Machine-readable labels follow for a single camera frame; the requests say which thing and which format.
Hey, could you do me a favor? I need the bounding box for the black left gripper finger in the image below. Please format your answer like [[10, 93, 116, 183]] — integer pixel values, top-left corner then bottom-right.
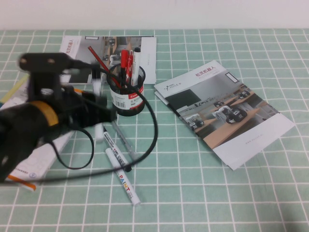
[[96, 108, 118, 124], [82, 92, 108, 109]]

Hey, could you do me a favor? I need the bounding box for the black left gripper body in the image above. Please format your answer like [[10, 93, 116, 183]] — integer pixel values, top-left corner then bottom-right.
[[56, 86, 98, 129]]

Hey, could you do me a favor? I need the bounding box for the black mesh pen holder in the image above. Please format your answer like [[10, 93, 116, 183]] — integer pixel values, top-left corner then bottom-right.
[[107, 64, 146, 117]]

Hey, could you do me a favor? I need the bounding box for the white marker pen black cap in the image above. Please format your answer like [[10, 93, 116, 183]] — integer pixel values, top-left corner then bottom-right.
[[131, 47, 142, 87], [103, 130, 132, 173]]

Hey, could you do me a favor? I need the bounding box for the grey transparent pen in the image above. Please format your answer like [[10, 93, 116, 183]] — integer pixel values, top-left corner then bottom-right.
[[111, 120, 137, 160]]

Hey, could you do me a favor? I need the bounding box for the red pen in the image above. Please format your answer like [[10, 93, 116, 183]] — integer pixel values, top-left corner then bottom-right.
[[120, 49, 129, 88], [127, 50, 134, 86]]

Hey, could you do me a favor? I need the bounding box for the white PAINT marker pen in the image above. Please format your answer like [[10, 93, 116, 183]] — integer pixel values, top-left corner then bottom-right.
[[105, 147, 141, 207]]

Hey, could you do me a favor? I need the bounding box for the red pencil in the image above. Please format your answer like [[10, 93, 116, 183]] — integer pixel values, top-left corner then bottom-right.
[[87, 45, 122, 89]]

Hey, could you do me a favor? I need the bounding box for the white booklet with orange edge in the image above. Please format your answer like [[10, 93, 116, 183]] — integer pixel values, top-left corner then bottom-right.
[[4, 130, 76, 192]]

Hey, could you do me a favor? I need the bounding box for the open white AgileX brochure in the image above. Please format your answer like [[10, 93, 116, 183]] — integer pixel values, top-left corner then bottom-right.
[[59, 35, 157, 85]]

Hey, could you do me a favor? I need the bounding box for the AgileX brochure with robot photo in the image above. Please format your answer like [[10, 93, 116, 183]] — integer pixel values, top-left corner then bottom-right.
[[154, 59, 295, 167], [154, 86, 295, 171]]

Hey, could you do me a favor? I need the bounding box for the green checked tablecloth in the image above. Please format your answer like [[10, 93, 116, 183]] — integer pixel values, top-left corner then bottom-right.
[[0, 29, 309, 232]]

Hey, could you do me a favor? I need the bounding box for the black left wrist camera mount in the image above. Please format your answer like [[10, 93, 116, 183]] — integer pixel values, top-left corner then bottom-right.
[[18, 52, 76, 102]]

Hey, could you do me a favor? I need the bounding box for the long black cable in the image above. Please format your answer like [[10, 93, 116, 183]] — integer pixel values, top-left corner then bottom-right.
[[0, 59, 159, 186]]

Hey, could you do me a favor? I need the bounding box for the short looped black cable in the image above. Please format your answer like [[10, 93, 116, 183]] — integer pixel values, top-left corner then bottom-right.
[[49, 125, 95, 170]]

